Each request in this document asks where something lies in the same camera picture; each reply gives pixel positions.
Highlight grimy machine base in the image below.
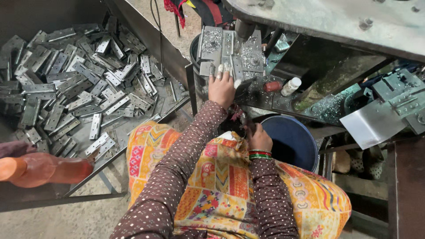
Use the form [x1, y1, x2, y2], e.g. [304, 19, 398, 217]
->
[236, 31, 396, 125]

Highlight red and black cloth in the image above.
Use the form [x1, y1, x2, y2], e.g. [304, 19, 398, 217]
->
[163, 0, 234, 29]

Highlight person's right hand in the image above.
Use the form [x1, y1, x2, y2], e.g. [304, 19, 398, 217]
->
[243, 122, 274, 154]

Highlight pile of metal hinges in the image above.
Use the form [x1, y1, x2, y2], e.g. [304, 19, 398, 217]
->
[0, 17, 192, 160]

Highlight bent metal sheet chute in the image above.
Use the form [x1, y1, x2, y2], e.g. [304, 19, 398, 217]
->
[339, 98, 407, 150]

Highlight person's left hand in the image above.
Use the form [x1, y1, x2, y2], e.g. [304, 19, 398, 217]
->
[207, 62, 245, 111]

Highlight blue plastic bucket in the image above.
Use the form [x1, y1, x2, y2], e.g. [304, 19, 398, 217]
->
[260, 115, 320, 173]

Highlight dark lever handle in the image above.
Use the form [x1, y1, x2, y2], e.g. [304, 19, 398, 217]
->
[231, 106, 257, 135]

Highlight orange plastic bottle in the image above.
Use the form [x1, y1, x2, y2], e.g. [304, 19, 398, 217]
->
[0, 152, 95, 189]

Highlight red cylinder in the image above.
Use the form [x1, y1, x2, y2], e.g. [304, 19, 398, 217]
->
[263, 81, 283, 93]

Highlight rusty brown side table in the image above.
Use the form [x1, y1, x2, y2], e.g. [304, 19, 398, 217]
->
[387, 134, 425, 239]

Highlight black machine lever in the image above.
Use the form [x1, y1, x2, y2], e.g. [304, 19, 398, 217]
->
[266, 28, 285, 55]

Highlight small white plastic bottle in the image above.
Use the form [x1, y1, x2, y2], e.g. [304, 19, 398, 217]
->
[280, 77, 302, 97]

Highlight grey metal machine table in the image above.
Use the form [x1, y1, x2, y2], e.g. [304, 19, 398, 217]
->
[222, 0, 425, 64]

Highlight large metal tray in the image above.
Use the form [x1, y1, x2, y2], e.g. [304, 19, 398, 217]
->
[0, 0, 200, 213]

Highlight colourful patchwork garment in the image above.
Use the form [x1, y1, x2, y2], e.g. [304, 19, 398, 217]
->
[126, 120, 352, 239]

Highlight dotted white cloth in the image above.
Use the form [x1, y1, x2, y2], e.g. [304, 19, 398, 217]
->
[349, 148, 386, 181]

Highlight metal jig with hinge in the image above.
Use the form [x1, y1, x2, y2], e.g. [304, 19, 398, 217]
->
[371, 68, 425, 135]

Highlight black cable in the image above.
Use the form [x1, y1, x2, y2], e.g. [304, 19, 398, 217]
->
[150, 0, 164, 73]

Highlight black bucket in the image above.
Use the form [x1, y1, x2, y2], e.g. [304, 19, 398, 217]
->
[189, 33, 210, 100]

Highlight single metal hinge leaf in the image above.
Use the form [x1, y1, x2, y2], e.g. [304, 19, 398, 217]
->
[199, 61, 217, 77]

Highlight metal drilling jig plate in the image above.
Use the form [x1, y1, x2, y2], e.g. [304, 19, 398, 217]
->
[197, 26, 267, 82]

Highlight red and green bangles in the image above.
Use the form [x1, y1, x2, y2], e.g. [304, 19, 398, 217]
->
[248, 149, 273, 161]

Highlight maroon cloth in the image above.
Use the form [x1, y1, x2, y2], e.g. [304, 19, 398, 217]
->
[0, 140, 38, 159]

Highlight grey drill chuck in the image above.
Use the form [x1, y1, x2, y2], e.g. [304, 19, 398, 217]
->
[234, 19, 256, 43]

